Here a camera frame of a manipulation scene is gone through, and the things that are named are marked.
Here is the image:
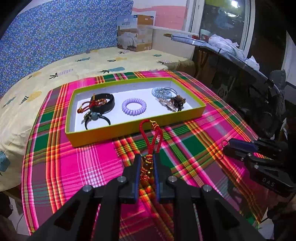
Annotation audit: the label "yellow pineapple bed sheet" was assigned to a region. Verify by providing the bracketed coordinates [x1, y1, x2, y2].
[1, 47, 196, 191]

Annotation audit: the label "white crumpled cloth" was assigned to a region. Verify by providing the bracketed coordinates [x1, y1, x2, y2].
[208, 34, 260, 71]

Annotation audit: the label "white window frame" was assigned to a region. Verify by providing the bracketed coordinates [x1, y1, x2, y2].
[184, 1, 255, 56]

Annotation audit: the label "grey checked side table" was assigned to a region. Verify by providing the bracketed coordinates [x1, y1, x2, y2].
[164, 33, 280, 94]

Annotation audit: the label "black wide bangle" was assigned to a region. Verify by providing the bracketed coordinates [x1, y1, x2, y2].
[89, 93, 115, 115]

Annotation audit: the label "green rimmed white tray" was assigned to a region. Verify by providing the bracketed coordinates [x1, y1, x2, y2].
[65, 77, 206, 147]

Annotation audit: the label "brown hair clips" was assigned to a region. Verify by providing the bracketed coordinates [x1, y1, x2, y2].
[157, 95, 186, 112]

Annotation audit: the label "black hair tie with bead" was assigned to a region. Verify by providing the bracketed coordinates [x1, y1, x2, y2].
[81, 110, 112, 130]

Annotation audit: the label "lilac spiral hair tie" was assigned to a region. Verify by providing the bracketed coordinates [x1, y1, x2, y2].
[121, 97, 148, 117]

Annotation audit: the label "teal cup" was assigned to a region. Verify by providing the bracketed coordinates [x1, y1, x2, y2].
[200, 29, 211, 42]

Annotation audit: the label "pink green plaid cloth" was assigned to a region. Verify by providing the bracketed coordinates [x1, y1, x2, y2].
[22, 71, 268, 233]

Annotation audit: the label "blue floral headboard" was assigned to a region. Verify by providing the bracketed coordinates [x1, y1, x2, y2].
[1, 1, 133, 95]

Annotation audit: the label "bedding product cardboard box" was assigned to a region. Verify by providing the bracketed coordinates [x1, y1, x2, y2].
[117, 15, 154, 52]

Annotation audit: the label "red braided cord bracelet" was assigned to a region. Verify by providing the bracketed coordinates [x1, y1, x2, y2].
[138, 119, 164, 182]

